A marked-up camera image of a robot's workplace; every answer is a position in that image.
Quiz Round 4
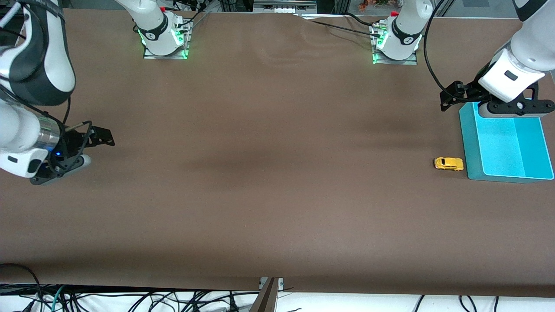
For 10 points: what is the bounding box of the black base cable bundle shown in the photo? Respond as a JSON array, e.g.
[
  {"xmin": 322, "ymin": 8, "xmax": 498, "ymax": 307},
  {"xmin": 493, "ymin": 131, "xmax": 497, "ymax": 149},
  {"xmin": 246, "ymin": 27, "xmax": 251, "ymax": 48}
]
[{"xmin": 173, "ymin": 0, "xmax": 211, "ymax": 32}]

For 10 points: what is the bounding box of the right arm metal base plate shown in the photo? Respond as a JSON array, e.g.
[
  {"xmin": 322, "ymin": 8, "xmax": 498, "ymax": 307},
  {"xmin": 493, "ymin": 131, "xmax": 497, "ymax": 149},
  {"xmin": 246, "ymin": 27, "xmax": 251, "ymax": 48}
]
[{"xmin": 143, "ymin": 19, "xmax": 190, "ymax": 60}]

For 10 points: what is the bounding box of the grey angled support beam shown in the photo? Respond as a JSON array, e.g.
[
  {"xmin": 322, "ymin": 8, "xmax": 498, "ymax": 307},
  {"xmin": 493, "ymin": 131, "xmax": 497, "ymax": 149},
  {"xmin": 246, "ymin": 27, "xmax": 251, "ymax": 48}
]
[{"xmin": 249, "ymin": 279, "xmax": 279, "ymax": 312}]

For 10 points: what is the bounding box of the cyan plastic storage bin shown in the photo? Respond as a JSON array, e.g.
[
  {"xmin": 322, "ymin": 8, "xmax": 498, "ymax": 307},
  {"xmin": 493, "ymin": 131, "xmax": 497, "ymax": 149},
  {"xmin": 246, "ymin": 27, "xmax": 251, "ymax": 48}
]
[{"xmin": 459, "ymin": 102, "xmax": 555, "ymax": 184}]

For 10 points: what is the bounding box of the white power strip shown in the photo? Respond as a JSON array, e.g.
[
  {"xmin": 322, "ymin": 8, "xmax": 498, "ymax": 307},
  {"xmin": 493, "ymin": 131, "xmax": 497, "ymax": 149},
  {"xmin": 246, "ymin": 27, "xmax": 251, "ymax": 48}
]
[{"xmin": 253, "ymin": 0, "xmax": 317, "ymax": 14}]

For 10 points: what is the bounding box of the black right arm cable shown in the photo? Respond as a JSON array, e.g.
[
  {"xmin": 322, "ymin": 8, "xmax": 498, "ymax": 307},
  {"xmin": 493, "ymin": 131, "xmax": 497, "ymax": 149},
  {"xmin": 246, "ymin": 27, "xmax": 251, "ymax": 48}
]
[{"xmin": 63, "ymin": 96, "xmax": 95, "ymax": 146}]

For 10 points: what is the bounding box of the teal floor cable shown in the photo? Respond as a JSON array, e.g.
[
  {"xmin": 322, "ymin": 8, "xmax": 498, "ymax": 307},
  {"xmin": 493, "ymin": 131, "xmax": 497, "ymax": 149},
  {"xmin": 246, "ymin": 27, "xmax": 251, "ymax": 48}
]
[{"xmin": 50, "ymin": 285, "xmax": 66, "ymax": 312}]

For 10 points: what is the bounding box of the orange background object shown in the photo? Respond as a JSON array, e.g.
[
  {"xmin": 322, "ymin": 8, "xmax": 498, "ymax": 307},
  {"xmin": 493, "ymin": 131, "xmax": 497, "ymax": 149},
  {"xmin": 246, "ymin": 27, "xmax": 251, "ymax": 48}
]
[{"xmin": 358, "ymin": 0, "xmax": 393, "ymax": 12}]

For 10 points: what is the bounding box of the brown table cover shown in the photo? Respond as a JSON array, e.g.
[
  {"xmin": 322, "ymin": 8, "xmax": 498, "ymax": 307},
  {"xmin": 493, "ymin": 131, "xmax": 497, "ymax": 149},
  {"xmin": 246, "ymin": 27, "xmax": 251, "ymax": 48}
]
[{"xmin": 0, "ymin": 8, "xmax": 555, "ymax": 298}]

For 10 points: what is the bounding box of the black looped floor cable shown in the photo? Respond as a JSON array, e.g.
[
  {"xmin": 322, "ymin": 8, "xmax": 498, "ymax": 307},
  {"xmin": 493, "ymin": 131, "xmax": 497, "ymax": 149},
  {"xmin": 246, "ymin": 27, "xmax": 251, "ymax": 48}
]
[{"xmin": 0, "ymin": 263, "xmax": 45, "ymax": 312}]

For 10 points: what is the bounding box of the yellow beetle toy car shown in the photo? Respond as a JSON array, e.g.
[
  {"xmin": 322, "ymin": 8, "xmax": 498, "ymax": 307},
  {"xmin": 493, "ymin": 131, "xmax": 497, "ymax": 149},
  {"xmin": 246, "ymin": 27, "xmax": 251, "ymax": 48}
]
[{"xmin": 434, "ymin": 156, "xmax": 465, "ymax": 172}]

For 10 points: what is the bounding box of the thin black base cable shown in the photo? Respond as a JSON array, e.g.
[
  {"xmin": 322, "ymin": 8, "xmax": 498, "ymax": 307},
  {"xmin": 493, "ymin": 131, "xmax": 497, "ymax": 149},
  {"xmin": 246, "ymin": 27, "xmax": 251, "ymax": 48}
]
[
  {"xmin": 345, "ymin": 12, "xmax": 382, "ymax": 28},
  {"xmin": 309, "ymin": 20, "xmax": 383, "ymax": 39}
]

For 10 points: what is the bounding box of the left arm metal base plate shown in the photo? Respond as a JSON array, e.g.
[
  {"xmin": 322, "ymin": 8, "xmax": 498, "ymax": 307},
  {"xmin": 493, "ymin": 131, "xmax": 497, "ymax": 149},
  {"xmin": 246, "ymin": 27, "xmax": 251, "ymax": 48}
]
[{"xmin": 372, "ymin": 24, "xmax": 418, "ymax": 66}]

